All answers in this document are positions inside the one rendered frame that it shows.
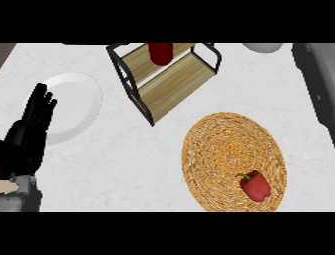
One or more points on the red bell pepper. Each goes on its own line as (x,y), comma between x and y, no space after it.
(256,187)

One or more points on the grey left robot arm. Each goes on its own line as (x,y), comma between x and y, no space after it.
(16,197)

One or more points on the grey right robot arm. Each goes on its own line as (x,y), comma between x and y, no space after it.
(330,86)

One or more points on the white round plate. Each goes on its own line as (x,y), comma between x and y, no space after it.
(74,106)

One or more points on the white bowl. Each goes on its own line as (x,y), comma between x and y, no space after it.
(263,47)

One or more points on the round woven straw placemat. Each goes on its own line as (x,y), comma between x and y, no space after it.
(225,149)

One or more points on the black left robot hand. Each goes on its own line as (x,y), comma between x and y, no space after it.
(25,142)

